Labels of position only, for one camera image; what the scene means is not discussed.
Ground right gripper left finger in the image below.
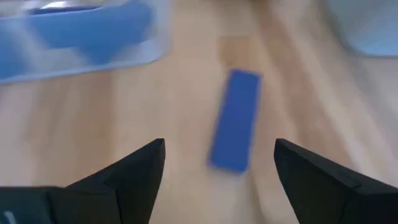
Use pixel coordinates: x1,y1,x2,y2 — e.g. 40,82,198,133
46,138,167,224

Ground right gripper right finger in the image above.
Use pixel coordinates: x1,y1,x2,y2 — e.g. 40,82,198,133
274,138,398,224

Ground clear plastic bin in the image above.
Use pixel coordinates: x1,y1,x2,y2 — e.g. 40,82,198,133
0,0,172,85

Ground white plastic bin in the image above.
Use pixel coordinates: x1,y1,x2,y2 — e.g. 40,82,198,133
325,0,398,58

